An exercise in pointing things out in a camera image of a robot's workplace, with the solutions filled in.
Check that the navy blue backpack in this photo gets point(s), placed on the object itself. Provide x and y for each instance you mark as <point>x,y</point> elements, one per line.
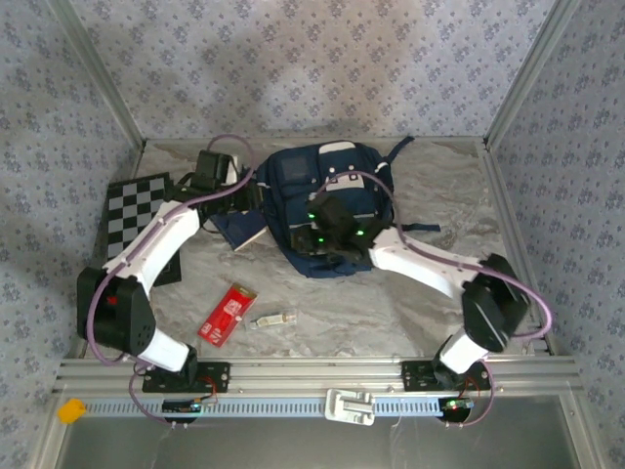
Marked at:
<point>288,210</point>

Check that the white plastic bracket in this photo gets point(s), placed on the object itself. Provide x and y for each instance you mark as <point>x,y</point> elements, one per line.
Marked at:
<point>349,405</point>

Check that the small yellow block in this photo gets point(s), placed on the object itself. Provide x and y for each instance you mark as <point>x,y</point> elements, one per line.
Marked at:
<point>70,410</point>

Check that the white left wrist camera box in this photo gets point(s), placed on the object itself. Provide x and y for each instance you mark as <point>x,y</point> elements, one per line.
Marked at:
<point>235,163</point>

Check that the aluminium table side rail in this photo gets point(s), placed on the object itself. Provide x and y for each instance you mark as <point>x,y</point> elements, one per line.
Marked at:
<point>509,210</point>

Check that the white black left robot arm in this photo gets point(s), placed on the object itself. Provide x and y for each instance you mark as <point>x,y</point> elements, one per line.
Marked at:
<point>161,239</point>

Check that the clear plastic small case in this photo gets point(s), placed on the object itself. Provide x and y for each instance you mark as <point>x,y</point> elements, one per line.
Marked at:
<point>271,321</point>

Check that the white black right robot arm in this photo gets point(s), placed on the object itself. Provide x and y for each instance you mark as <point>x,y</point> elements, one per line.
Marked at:
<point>425,273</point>

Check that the red packet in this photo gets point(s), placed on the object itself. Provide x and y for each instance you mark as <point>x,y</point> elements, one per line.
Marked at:
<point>225,315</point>

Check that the aluminium mounting rail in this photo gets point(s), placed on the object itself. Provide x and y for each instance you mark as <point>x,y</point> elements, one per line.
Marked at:
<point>312,373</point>

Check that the aluminium frame post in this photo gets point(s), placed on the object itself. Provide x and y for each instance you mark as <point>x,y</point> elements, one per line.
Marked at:
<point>526,73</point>
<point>107,83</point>

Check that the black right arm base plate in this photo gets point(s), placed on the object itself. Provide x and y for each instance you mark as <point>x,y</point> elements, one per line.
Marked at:
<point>415,376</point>

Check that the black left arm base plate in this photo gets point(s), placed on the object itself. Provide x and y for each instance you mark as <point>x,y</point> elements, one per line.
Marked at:
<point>215,378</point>

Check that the black grey chessboard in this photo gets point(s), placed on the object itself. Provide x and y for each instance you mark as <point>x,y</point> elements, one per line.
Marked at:
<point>127,205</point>

